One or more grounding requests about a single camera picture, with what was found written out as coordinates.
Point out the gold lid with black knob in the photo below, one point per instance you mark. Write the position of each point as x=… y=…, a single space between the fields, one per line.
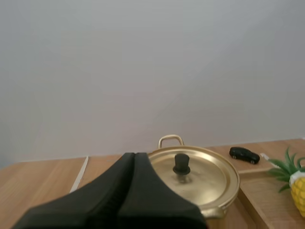
x=202 y=176

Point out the yellow toy pineapple green crown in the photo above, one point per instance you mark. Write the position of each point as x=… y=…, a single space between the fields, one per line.
x=296 y=188

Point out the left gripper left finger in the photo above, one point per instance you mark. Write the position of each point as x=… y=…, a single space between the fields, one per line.
x=95 y=202

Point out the small grey toy car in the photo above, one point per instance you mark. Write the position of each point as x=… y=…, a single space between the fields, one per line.
x=244 y=155

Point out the shallow wooden tray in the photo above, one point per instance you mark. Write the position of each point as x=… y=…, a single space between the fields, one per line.
x=259 y=198

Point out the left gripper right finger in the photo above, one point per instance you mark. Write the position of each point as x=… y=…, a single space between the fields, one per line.
x=155 y=205

